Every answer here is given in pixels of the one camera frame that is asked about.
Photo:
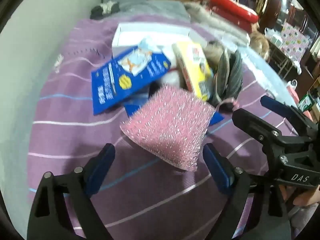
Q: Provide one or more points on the person's right hand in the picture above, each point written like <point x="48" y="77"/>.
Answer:
<point x="308" y="197"/>

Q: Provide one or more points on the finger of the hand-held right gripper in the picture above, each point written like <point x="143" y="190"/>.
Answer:
<point x="277" y="106"/>
<point x="252" y="122"/>

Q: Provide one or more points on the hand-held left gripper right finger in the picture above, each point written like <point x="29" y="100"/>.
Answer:
<point x="220" y="170"/>

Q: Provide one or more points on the grey fur blanket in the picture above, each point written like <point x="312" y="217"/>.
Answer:
<point x="215" y="22"/>

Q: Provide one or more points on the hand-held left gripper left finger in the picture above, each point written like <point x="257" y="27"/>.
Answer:
<point x="100" y="170"/>

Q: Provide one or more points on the grey-green blanket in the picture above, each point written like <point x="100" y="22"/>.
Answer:
<point x="155" y="8"/>

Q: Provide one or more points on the red suitcase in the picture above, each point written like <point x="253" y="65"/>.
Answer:
<point x="232" y="6"/>

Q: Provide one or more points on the stack of patterned boxes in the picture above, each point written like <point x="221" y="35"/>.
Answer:
<point x="295" y="37"/>

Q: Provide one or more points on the dark green plaid cloth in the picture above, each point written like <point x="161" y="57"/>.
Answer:
<point x="232" y="77"/>

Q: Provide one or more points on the purple striped bedsheet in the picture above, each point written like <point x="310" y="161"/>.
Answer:
<point x="75" y="110"/>

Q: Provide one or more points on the green box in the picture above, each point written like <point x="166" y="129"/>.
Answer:
<point x="306" y="102"/>

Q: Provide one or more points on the yellow packet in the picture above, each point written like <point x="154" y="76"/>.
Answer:
<point x="192" y="65"/>

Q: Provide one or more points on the dark wooden cabinet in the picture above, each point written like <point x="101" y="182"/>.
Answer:
<point x="270" y="2"/>

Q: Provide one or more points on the tan fluffy toy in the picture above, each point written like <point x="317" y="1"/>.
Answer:
<point x="260" y="42"/>

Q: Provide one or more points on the pink sparkly cloth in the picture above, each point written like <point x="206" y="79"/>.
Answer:
<point x="170" y="127"/>

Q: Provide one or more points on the red cushion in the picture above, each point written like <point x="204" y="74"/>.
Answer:
<point x="232" y="21"/>

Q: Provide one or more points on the dark cloth pile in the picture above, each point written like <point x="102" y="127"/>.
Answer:
<point x="105" y="8"/>

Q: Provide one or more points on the light blue cloth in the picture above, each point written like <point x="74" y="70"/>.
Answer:
<point x="272" y="77"/>

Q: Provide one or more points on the white cardboard box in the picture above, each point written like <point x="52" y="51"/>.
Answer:
<point x="150" y="33"/>

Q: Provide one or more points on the blue packet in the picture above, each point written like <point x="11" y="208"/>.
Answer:
<point x="120" y="80"/>

